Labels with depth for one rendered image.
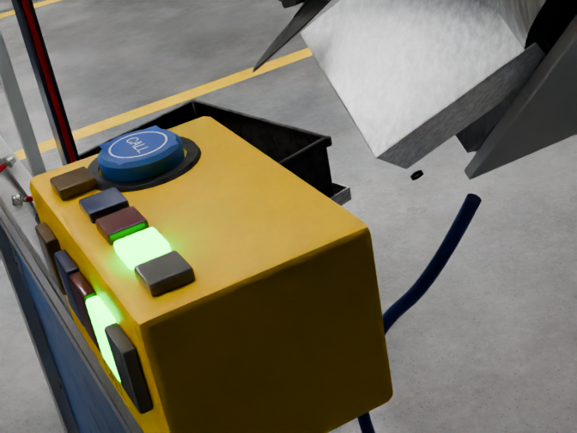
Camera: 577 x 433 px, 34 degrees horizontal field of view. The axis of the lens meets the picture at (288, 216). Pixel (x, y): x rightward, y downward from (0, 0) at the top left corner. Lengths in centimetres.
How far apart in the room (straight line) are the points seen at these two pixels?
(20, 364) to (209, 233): 195
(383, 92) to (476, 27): 9
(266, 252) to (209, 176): 8
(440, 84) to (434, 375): 129
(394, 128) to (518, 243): 164
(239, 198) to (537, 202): 217
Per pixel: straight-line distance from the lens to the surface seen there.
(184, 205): 40
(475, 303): 217
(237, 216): 39
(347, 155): 290
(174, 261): 35
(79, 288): 40
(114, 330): 36
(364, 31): 78
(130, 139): 46
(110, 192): 42
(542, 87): 79
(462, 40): 75
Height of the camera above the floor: 125
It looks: 29 degrees down
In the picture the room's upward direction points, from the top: 11 degrees counter-clockwise
